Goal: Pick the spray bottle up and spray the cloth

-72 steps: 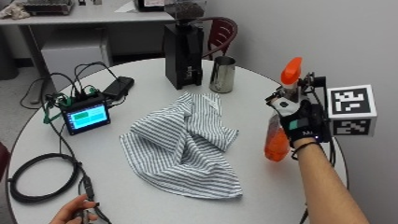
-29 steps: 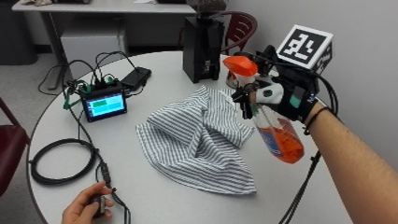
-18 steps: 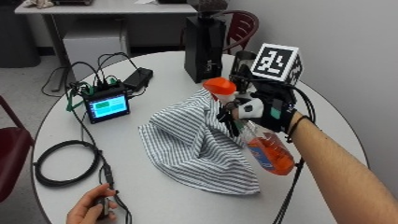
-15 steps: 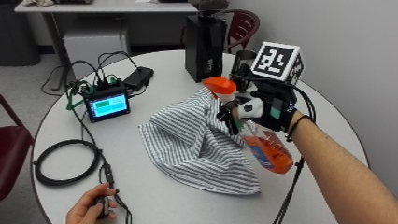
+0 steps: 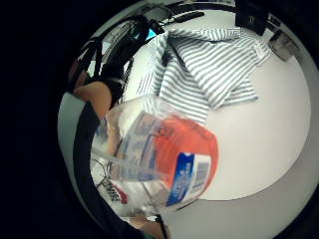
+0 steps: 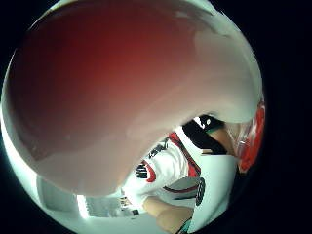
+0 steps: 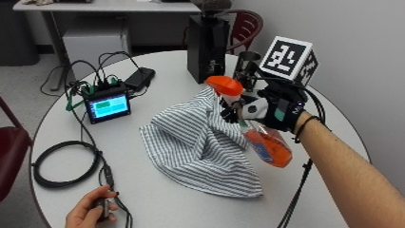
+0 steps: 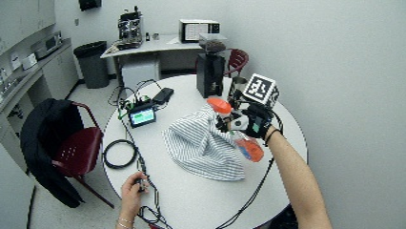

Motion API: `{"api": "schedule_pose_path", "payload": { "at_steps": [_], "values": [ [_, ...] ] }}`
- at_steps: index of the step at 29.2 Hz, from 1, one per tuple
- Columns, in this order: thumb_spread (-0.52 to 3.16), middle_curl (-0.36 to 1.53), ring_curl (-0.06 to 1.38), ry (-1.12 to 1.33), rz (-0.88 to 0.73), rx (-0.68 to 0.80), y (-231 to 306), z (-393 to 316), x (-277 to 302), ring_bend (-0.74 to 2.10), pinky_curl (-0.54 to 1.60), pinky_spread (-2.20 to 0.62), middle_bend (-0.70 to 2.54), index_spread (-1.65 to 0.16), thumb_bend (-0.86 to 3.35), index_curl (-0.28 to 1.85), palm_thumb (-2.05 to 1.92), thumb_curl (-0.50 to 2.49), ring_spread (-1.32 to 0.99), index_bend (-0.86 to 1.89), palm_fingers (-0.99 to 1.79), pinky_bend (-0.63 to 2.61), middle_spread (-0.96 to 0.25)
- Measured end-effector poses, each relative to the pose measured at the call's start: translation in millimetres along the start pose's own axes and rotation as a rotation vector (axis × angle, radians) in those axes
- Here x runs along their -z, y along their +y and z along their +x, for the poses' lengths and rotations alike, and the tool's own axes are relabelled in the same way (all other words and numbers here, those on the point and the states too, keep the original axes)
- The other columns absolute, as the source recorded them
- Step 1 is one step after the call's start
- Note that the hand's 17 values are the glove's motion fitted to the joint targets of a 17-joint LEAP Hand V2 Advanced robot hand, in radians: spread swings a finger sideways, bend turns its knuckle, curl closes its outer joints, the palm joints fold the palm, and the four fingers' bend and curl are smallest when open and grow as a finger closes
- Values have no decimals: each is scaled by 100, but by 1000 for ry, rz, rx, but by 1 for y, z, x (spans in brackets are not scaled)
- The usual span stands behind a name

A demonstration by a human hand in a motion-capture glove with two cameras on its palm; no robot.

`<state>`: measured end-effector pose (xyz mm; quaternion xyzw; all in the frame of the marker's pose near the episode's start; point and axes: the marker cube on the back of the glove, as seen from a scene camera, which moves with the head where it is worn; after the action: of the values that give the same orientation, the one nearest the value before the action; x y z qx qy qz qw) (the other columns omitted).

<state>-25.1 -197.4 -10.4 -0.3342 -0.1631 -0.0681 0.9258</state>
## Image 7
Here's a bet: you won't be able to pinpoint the black glove cable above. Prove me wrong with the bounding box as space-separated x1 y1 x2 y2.
274 158 317 228

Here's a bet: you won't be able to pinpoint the black looped cables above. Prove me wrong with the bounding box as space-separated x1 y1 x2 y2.
68 50 140 87

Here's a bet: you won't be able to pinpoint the long black cable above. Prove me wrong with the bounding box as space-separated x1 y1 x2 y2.
68 104 134 228

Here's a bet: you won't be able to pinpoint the black wrist band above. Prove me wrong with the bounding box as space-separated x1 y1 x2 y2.
292 115 322 144

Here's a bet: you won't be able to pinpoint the white box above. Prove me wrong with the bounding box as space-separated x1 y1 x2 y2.
62 28 133 72

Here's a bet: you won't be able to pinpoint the small black display device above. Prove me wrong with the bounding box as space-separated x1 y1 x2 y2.
81 83 133 124

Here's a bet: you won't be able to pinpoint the grey desk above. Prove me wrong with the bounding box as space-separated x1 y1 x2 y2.
12 0 202 92

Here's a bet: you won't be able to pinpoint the dark red chair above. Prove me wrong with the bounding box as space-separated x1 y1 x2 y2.
224 9 265 57

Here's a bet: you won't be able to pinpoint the coiled black cable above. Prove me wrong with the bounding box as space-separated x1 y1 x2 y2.
30 140 105 190

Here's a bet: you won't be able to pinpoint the dark cabinet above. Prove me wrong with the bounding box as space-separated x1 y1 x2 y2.
0 0 41 67

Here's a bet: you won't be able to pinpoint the grey striped cloth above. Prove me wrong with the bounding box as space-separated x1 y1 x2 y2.
138 85 266 199

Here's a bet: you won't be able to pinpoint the white marker cube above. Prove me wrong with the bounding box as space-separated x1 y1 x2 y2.
257 35 320 86

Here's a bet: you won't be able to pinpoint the beige object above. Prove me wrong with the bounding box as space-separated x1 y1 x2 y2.
18 0 61 7

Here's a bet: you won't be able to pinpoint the black power bank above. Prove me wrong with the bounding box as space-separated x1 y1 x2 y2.
122 66 157 92

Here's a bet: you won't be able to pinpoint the black metal cup stand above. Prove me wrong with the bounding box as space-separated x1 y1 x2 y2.
232 50 264 93

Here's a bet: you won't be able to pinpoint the orange spray bottle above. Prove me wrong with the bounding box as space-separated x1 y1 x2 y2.
204 75 293 169

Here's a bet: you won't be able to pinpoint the green cable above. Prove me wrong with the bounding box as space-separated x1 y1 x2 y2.
64 78 96 112

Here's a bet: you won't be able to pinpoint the small black clicker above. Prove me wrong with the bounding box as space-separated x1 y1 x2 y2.
93 196 114 221

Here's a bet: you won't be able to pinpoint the tall black box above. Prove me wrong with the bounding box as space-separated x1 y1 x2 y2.
186 11 232 85

